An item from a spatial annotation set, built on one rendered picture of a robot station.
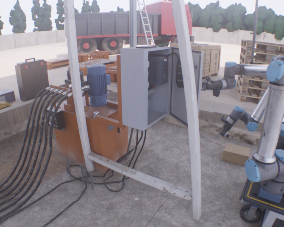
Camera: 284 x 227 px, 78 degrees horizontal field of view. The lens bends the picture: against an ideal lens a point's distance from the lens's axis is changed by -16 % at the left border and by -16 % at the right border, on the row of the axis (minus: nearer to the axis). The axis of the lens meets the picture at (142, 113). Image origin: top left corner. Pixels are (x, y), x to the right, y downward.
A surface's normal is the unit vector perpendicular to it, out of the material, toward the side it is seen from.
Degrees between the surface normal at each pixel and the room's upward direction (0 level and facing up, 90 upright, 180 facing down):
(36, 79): 90
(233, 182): 0
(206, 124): 87
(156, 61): 90
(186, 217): 0
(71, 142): 90
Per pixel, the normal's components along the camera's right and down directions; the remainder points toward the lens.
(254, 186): 0.00, -0.92
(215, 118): -0.56, 0.30
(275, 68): -0.99, -0.08
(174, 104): -0.92, 0.15
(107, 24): 0.39, 0.35
